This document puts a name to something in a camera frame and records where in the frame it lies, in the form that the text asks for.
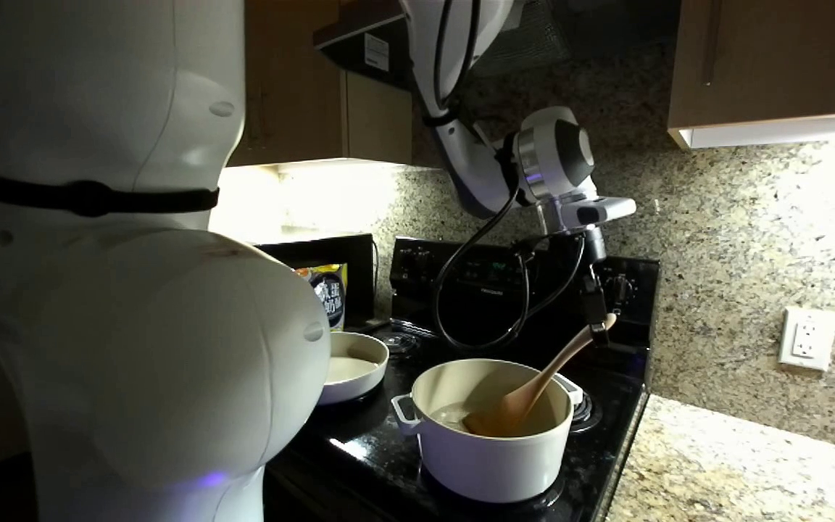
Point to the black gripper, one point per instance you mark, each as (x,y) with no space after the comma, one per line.
(590,262)

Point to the wooden spoon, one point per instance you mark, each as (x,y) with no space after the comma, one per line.
(534,393)

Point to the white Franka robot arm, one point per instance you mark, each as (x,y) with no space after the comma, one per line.
(147,338)

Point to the black electric stove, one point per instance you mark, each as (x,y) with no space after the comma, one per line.
(611,406)

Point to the black microwave oven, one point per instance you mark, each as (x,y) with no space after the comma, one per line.
(361,278)

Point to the white bowl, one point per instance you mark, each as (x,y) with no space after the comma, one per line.
(356,367)

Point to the yellow black snack bag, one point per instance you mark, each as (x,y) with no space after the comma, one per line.
(328,293)

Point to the brown upper cabinet plain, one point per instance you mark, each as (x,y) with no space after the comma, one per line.
(319,104)

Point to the range hood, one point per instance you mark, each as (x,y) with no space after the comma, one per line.
(370,46)

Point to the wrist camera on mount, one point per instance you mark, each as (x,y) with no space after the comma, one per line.
(608,210)

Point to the white wall outlet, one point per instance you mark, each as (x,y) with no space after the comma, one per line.
(806,338)

